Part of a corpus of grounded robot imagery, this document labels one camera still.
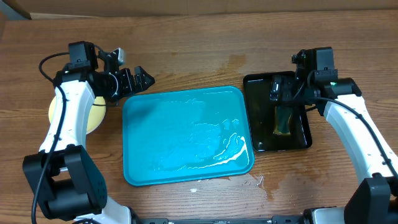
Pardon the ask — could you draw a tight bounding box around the cardboard backdrop panel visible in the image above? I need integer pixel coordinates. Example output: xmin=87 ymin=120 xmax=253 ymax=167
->
xmin=1 ymin=0 xmax=397 ymax=19

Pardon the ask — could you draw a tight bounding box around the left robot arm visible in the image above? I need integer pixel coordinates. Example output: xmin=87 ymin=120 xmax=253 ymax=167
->
xmin=22 ymin=41 xmax=155 ymax=223

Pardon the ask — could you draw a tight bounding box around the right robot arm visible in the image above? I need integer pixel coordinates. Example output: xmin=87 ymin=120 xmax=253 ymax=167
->
xmin=270 ymin=47 xmax=397 ymax=223

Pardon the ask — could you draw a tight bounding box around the teal plastic tray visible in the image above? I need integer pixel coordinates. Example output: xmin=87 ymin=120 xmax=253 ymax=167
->
xmin=123 ymin=86 xmax=254 ymax=186

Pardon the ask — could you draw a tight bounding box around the black rectangular tray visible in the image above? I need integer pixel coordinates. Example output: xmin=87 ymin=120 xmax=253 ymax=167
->
xmin=243 ymin=72 xmax=312 ymax=152

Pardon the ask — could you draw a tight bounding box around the yellow plate with stain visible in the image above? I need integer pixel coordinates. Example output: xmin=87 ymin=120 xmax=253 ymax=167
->
xmin=48 ymin=96 xmax=106 ymax=134

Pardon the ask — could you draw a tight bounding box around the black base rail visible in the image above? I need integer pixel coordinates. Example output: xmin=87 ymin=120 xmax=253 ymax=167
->
xmin=134 ymin=215 xmax=311 ymax=224

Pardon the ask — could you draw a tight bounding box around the green yellow sponge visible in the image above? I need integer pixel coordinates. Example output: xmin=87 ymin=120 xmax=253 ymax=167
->
xmin=273 ymin=106 xmax=293 ymax=136

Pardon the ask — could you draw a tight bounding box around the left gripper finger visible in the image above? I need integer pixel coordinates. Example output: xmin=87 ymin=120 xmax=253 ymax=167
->
xmin=98 ymin=51 xmax=118 ymax=73
xmin=134 ymin=66 xmax=155 ymax=93

